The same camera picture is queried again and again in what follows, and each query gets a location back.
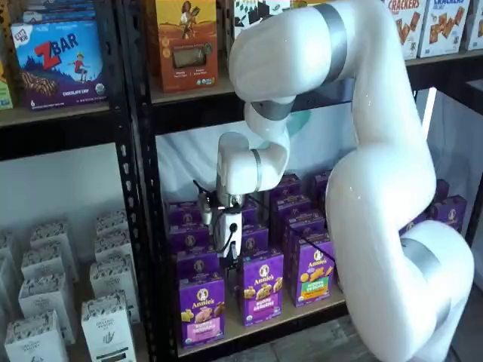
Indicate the white botanical print box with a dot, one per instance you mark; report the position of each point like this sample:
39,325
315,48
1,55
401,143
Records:
111,247
51,235
43,294
43,262
107,328
111,222
35,343
109,275

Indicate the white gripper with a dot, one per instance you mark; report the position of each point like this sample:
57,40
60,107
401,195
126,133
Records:
226,218

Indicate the orange Bobo's box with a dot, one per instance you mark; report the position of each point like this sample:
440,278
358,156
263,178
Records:
4,94

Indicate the Simple Mills dark crackers box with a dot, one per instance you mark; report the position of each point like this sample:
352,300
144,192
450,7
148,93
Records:
249,13

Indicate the purple Annie's snack box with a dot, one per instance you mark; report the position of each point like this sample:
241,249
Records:
449,215
441,188

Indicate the purple Annie's box brown bunnies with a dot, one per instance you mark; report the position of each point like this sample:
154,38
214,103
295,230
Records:
417,224

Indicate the purple Annie's box violet patch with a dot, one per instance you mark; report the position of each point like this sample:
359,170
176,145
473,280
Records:
254,239
262,290
250,213

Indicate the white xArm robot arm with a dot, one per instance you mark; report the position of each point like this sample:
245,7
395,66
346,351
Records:
377,188

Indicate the purple Annie's box yellow patch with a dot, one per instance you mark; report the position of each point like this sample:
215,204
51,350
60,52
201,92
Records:
321,183

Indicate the black metal shelving frame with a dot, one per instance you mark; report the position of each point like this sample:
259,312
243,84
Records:
56,135
188,115

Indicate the pretzel crackers sea salt box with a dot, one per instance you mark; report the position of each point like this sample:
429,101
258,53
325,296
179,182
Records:
443,30

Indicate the purple Annie's box pink patch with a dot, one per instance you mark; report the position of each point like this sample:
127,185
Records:
188,239
202,313
198,264
185,213

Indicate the pretzel crackers cheddar box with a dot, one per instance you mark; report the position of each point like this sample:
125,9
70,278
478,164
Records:
411,26

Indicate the purple Annie's box green patch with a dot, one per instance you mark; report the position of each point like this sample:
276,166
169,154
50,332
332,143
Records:
290,203
315,279
307,220

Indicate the blue Zbar box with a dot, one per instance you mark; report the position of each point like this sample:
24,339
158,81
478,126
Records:
56,13
56,64

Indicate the yellow orange Revival box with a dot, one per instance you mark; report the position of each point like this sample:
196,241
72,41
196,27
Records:
186,45

